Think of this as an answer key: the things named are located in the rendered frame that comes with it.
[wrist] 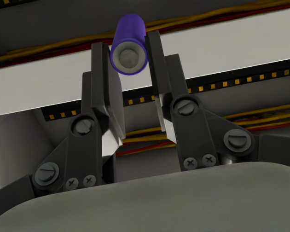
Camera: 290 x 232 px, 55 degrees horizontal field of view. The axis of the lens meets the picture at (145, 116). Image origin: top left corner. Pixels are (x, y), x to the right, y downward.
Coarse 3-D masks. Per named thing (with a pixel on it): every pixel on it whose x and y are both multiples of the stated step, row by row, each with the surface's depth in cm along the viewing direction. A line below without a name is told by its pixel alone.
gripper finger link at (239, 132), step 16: (160, 48) 12; (160, 64) 11; (176, 64) 12; (160, 80) 11; (176, 80) 12; (160, 96) 11; (160, 112) 12; (208, 112) 11; (224, 128) 10; (240, 128) 10; (224, 144) 10; (240, 144) 9
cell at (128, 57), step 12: (120, 24) 16; (132, 24) 15; (144, 24) 18; (120, 36) 13; (132, 36) 13; (120, 48) 13; (132, 48) 13; (144, 48) 13; (120, 60) 13; (132, 60) 13; (144, 60) 13; (120, 72) 13; (132, 72) 13
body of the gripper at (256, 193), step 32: (64, 192) 9; (96, 192) 8; (128, 192) 8; (160, 192) 8; (192, 192) 8; (224, 192) 8; (256, 192) 7; (288, 192) 7; (0, 224) 8; (32, 224) 8; (64, 224) 8; (96, 224) 8; (128, 224) 7; (160, 224) 7; (192, 224) 7; (224, 224) 7; (256, 224) 7; (288, 224) 7
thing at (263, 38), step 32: (288, 0) 35; (160, 32) 38; (192, 32) 25; (224, 32) 25; (256, 32) 25; (288, 32) 25; (32, 64) 26; (64, 64) 26; (192, 64) 26; (224, 64) 26; (256, 64) 26; (288, 64) 46; (0, 96) 27; (32, 96) 27; (64, 96) 27; (128, 96) 48
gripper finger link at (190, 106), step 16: (176, 96) 11; (192, 96) 11; (176, 112) 10; (192, 112) 10; (176, 128) 10; (192, 128) 10; (208, 128) 10; (176, 144) 12; (192, 144) 9; (208, 144) 9; (192, 160) 9; (208, 160) 9
